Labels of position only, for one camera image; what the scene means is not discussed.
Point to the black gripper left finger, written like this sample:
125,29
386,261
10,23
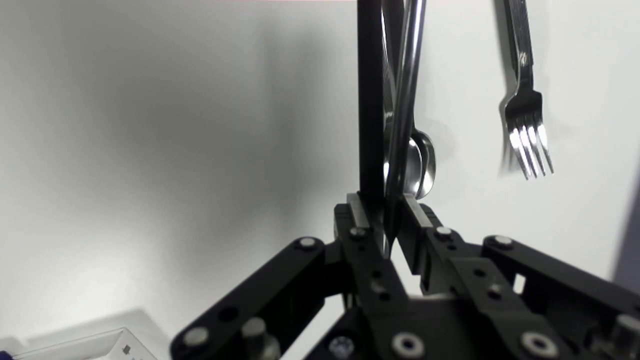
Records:
264,315

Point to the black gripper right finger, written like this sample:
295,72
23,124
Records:
534,307

